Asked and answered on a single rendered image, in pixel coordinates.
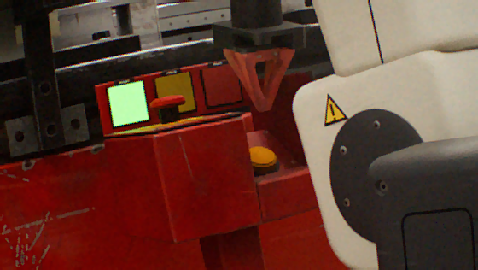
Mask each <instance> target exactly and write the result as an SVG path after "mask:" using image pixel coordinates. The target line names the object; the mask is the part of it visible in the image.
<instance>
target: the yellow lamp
mask: <svg viewBox="0 0 478 270"><path fill-rule="evenodd" d="M155 83H156V87H157V88H156V91H157V97H158V99H160V98H163V97H169V96H172V95H181V96H184V97H185V99H186V101H185V104H181V105H178V107H179V113H183V112H188V110H192V109H195V101H194V97H193V91H192V87H191V83H190V77H189V72H187V73H178V74H173V75H172V76H167V77H164V78H158V79H155Z"/></svg>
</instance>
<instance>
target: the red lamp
mask: <svg viewBox="0 0 478 270"><path fill-rule="evenodd" d="M201 72H202V77H203V82H204V86H205V91H206V96H207V105H208V107H209V106H214V105H219V104H224V103H232V102H236V101H241V100H242V96H241V91H240V86H239V82H238V77H237V74H236V72H235V71H234V69H233V67H232V66H231V65H226V66H221V67H212V68H208V69H202V70H201Z"/></svg>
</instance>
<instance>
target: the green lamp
mask: <svg viewBox="0 0 478 270"><path fill-rule="evenodd" d="M108 95H109V100H110V103H111V109H112V113H113V118H114V126H119V125H124V124H127V123H132V122H136V121H141V120H147V119H148V114H147V105H146V101H145V96H144V91H143V82H142V81H139V82H136V83H130V84H126V85H122V86H117V87H113V88H108Z"/></svg>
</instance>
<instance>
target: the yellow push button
mask: <svg viewBox="0 0 478 270"><path fill-rule="evenodd" d="M249 152H250V158H251V162H252V168H253V172H254V173H269V172H271V171H273V170H274V169H275V167H276V164H277V157H276V154H275V153H274V152H273V151H272V150H270V149H268V148H266V147H261V146H254V147H251V148H249Z"/></svg>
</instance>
